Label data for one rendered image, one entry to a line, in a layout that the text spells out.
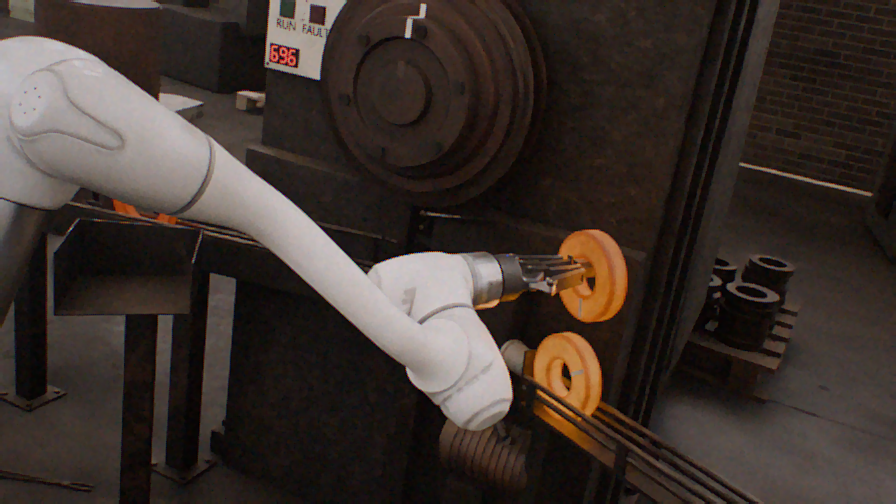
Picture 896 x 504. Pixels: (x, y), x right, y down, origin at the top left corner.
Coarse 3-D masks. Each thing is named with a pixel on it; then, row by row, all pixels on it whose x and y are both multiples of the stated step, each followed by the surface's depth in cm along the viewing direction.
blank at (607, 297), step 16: (576, 240) 149; (592, 240) 145; (608, 240) 145; (576, 256) 149; (592, 256) 145; (608, 256) 142; (608, 272) 142; (624, 272) 143; (576, 288) 151; (608, 288) 142; (624, 288) 143; (576, 304) 150; (592, 304) 146; (608, 304) 143; (592, 320) 147
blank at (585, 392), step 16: (560, 336) 154; (576, 336) 153; (544, 352) 158; (560, 352) 154; (576, 352) 150; (592, 352) 150; (544, 368) 158; (560, 368) 158; (576, 368) 150; (592, 368) 149; (544, 384) 158; (560, 384) 158; (576, 384) 150; (592, 384) 148; (576, 400) 150; (592, 400) 149; (560, 416) 155; (576, 416) 151
